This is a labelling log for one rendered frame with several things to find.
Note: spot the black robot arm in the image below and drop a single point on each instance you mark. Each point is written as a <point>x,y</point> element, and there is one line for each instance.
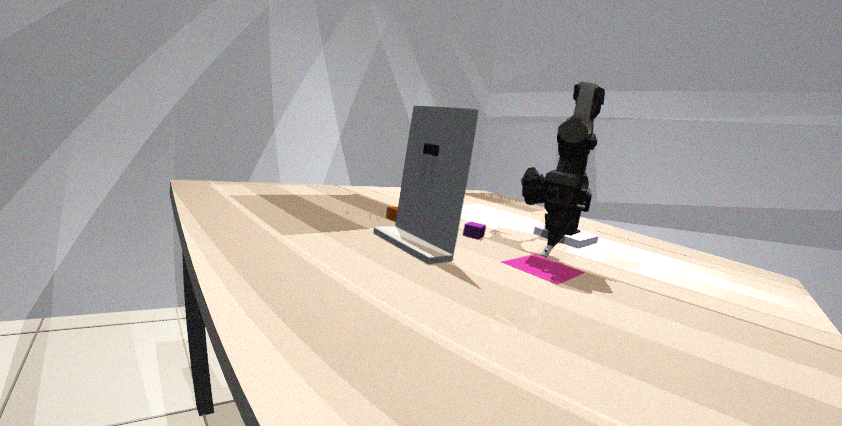
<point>575,140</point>

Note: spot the purple rectangular block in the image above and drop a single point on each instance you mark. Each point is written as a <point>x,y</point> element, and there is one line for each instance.
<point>474,230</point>

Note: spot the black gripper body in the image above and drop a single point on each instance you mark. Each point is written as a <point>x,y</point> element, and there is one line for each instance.
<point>566,186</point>

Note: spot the grey panel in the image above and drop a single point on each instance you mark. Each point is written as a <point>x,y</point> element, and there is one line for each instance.
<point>434,182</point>

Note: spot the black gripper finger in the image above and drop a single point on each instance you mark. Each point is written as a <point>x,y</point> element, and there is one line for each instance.
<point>560,215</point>
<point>569,226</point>

